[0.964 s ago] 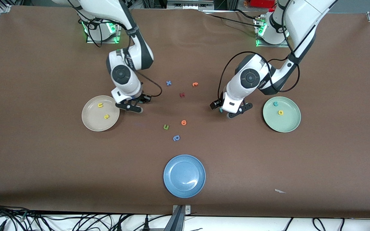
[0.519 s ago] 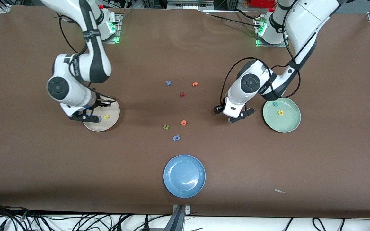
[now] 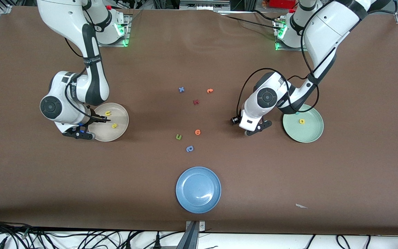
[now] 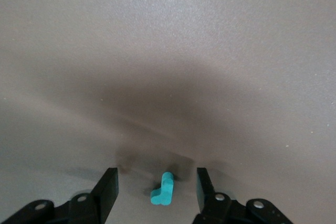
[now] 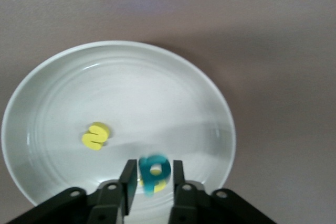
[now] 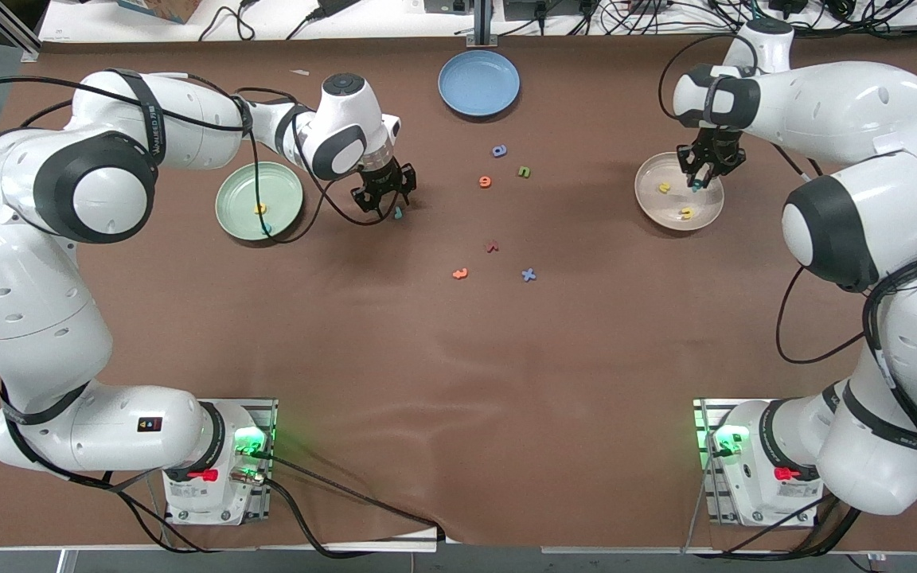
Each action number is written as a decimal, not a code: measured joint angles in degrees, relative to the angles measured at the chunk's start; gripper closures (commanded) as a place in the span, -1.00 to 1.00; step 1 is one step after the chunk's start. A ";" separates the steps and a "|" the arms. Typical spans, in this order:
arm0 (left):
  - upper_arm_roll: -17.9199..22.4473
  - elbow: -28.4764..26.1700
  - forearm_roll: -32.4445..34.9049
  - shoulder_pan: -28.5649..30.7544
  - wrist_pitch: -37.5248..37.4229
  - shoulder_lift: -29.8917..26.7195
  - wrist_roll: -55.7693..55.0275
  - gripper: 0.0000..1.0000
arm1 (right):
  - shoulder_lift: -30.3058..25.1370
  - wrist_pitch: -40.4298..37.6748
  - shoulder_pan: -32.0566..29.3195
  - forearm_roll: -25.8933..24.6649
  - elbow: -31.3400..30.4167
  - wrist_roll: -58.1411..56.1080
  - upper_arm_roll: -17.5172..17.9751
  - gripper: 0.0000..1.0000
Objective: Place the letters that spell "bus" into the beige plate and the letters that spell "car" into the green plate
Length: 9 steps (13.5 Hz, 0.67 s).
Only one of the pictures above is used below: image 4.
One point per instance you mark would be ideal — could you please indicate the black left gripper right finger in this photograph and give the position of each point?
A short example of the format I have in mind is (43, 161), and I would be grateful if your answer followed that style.
(210, 203)

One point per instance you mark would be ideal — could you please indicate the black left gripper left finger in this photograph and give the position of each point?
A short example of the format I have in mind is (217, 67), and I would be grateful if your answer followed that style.
(105, 195)

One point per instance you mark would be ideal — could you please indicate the teal letter r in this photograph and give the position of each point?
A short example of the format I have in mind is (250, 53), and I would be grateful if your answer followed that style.
(164, 192)

